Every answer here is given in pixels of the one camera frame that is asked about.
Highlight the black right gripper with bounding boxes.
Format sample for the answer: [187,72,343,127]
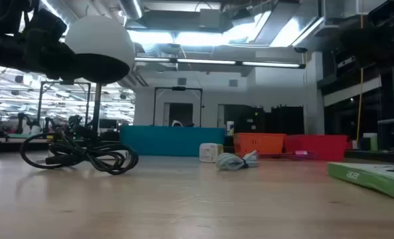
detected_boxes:
[341,23,394,67]

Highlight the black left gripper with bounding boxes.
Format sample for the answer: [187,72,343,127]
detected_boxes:
[25,8,81,80]

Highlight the green white Acer box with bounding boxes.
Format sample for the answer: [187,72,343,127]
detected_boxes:
[327,161,394,202]

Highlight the green white USB charger cube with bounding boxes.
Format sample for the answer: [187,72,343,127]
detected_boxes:
[199,142,224,163]

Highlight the blue plastic bin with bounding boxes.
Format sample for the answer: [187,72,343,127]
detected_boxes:
[120,125,226,157]

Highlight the green white container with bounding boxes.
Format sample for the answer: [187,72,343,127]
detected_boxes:
[362,132,379,152]

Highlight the red slotted basket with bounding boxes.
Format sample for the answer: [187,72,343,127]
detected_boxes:
[284,134,349,162]

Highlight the orange slotted basket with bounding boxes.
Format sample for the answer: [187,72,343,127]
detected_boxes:
[233,132,287,157]

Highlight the ceiling light bar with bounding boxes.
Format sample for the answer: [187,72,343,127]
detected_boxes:
[134,56,306,70]

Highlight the yellow cable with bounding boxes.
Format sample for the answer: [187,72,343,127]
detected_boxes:
[355,13,365,147]

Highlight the black background stand frame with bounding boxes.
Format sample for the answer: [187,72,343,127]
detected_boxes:
[152,86,203,127]

